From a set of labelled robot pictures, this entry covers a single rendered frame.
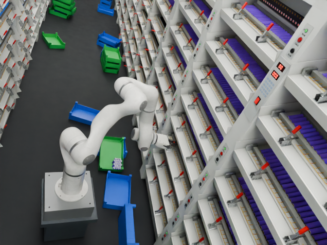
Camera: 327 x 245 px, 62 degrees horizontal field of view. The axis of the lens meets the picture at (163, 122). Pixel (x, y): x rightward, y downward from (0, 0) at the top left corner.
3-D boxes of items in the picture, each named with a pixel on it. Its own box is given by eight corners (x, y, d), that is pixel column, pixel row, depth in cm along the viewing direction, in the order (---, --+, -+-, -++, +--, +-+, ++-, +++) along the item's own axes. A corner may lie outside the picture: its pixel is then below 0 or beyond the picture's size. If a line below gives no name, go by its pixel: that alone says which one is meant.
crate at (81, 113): (68, 118, 263) (69, 112, 258) (74, 107, 279) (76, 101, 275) (98, 128, 268) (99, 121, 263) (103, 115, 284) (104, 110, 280)
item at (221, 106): (225, 141, 131) (229, 120, 122) (191, 75, 175) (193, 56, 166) (263, 135, 134) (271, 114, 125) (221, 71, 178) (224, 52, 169)
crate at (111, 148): (121, 172, 236) (123, 169, 229) (98, 170, 229) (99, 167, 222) (122, 140, 249) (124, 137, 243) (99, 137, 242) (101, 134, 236)
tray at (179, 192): (179, 209, 166) (179, 200, 159) (161, 139, 210) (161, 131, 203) (210, 203, 168) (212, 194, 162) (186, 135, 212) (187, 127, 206)
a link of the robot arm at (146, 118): (158, 120, 156) (150, 152, 177) (154, 102, 167) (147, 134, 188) (142, 120, 154) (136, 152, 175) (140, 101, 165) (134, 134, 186)
